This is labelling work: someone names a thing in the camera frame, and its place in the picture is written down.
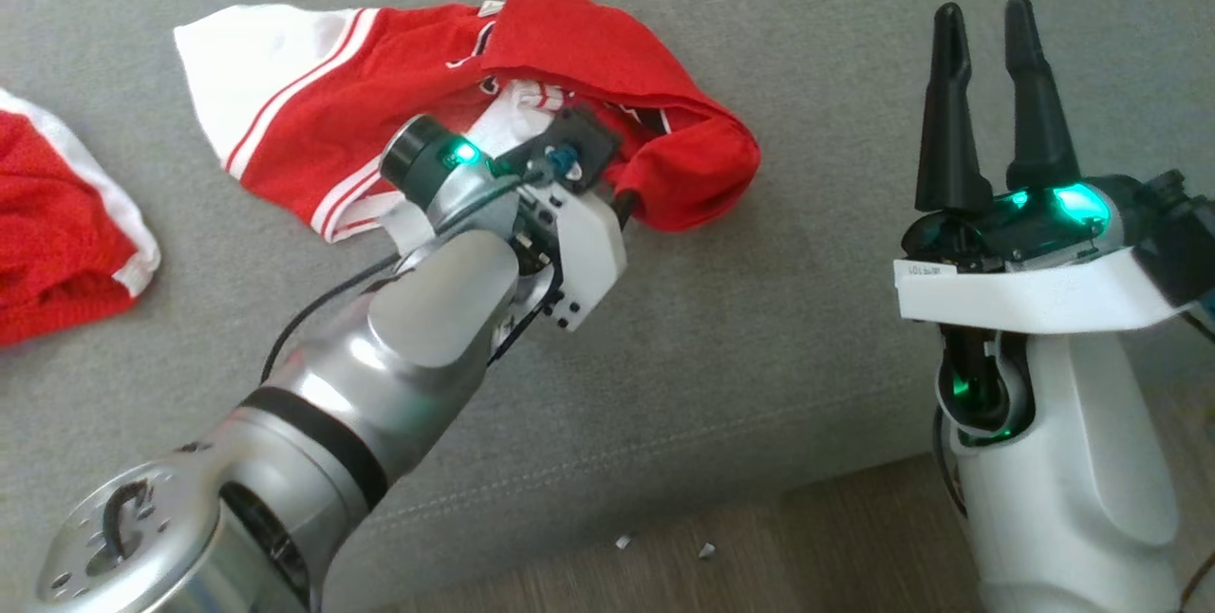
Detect red white sports shorts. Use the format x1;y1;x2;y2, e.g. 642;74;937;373
0;86;162;348

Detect black right camera cable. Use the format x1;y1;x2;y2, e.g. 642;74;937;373
1177;547;1215;613

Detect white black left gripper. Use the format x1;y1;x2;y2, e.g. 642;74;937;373
380;115;639;331

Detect grey fabric sofa seat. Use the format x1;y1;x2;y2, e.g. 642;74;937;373
0;0;1215;613

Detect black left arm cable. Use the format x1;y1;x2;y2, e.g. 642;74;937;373
261;252;400;386

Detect red white sports jersey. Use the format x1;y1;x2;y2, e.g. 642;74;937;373
174;0;762;244

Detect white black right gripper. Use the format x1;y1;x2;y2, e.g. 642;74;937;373
894;0;1192;336

